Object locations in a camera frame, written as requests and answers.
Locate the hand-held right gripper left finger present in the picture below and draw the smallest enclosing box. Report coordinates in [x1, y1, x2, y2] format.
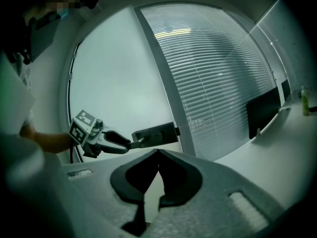
[61, 148, 159, 238]

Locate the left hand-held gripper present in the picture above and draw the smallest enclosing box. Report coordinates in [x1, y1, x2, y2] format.
[69, 109, 131, 158]

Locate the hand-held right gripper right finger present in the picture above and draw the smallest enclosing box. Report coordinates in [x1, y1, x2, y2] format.
[146, 148, 285, 238]

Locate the metal door handle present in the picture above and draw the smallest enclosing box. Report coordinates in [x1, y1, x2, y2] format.
[131, 121, 180, 150]

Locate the person's left forearm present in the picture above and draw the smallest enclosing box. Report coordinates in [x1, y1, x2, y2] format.
[19, 124, 75, 155]

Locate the long white desk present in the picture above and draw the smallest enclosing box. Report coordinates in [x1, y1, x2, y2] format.
[214, 100, 317, 209]

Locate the person in grey shirt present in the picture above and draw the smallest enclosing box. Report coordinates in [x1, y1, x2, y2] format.
[0, 51, 36, 136]

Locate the wide black desk divider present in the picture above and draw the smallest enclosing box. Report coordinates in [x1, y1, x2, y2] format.
[246, 87, 282, 140]

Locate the small black desk divider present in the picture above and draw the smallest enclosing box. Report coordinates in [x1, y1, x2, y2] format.
[281, 79, 292, 102]

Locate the green bottle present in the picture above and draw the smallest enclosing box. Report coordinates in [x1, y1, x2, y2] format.
[300, 85, 311, 117]

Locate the black head-worn camera rig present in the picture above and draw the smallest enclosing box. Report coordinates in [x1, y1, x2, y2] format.
[4, 11, 62, 64]

